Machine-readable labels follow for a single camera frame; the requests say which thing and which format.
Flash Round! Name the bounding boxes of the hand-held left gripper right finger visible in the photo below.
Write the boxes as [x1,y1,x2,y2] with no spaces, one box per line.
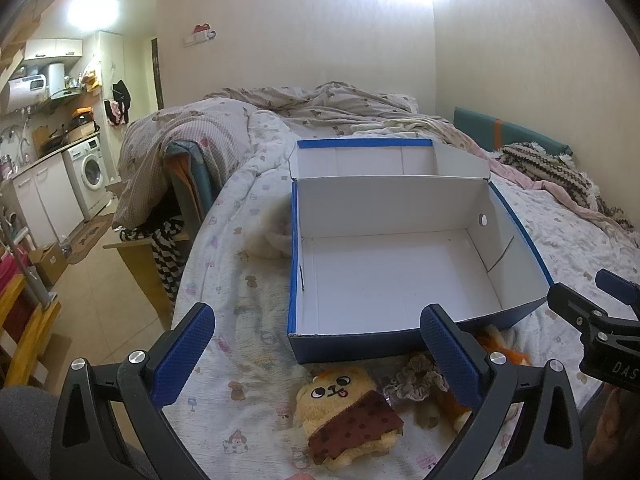
[420,304,586,480]

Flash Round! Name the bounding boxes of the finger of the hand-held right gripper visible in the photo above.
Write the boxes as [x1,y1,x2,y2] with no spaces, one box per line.
[547,284,608,333]
[595,269,640,313]

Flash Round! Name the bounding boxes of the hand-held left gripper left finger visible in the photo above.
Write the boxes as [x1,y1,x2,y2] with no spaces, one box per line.
[50,302,216,480]

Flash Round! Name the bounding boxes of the grey fabric scrunchie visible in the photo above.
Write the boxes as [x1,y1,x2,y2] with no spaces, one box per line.
[382,352,451,401]

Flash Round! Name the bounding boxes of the orange fox plush toy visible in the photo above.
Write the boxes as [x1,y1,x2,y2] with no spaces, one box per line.
[415,324,532,433]

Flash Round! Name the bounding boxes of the white cardboard box blue trim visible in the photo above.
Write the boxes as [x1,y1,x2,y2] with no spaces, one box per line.
[286,139,555,365]

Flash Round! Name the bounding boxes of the yellow bear plush toy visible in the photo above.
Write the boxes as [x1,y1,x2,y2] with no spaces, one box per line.
[294,366,405,470]

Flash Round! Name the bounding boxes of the pale fluffy plush toy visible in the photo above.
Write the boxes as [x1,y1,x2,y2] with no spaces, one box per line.
[248,200,293,260]

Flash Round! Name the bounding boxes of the person's right hand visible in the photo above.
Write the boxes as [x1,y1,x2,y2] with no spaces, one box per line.
[587,387,632,461]

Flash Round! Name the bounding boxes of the black white striped cloth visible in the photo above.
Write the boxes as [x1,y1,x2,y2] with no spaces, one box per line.
[120,215,188,306]

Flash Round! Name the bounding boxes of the wooden bench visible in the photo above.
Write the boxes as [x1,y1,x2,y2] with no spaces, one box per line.
[102,180,196,318]

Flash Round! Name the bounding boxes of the brown striped knit blanket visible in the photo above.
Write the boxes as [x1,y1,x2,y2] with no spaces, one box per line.
[497,141,626,221]

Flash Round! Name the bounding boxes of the brown doormat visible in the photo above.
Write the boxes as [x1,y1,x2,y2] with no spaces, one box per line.
[65,212,116,266]

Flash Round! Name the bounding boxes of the green padded bed board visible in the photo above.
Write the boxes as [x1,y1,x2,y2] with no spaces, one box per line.
[165,140,215,223]

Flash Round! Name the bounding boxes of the grey cloth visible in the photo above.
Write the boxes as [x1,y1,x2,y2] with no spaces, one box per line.
[0,386,66,480]

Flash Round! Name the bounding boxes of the pink blanket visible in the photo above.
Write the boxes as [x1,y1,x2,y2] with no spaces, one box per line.
[435,120,636,236]

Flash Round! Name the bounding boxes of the red storage box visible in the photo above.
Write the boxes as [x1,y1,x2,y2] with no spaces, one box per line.
[0,255,26,301]

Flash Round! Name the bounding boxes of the teal pillow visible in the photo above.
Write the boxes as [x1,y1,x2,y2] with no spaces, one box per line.
[452,106,573,156]

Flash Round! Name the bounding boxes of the white washing machine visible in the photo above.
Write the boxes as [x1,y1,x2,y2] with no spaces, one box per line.
[65,134,111,213]

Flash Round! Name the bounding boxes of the white base cabinet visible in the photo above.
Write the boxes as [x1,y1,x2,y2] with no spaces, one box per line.
[11,152,86,248]

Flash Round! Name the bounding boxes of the black hanging clothes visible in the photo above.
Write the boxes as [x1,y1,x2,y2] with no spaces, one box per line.
[104,80,132,126]

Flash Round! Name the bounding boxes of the white cylindrical water heater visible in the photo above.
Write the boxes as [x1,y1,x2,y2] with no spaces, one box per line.
[48,62,68,98]

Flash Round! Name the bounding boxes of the white boxy kitchen appliance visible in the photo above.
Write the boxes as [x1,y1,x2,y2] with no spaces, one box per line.
[5,74,48,113]

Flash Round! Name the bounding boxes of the ceiling lamp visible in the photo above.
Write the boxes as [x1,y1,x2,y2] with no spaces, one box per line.
[67,0,121,33]

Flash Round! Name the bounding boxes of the yellow wooden frame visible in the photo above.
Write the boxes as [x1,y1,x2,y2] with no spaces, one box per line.
[0,275,61,386]

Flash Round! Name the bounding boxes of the wall socket with plugs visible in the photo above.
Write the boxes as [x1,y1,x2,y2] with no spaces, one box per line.
[182,23,218,46]

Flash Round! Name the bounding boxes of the white wall cabinet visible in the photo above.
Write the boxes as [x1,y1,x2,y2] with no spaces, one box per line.
[24,39,83,63]

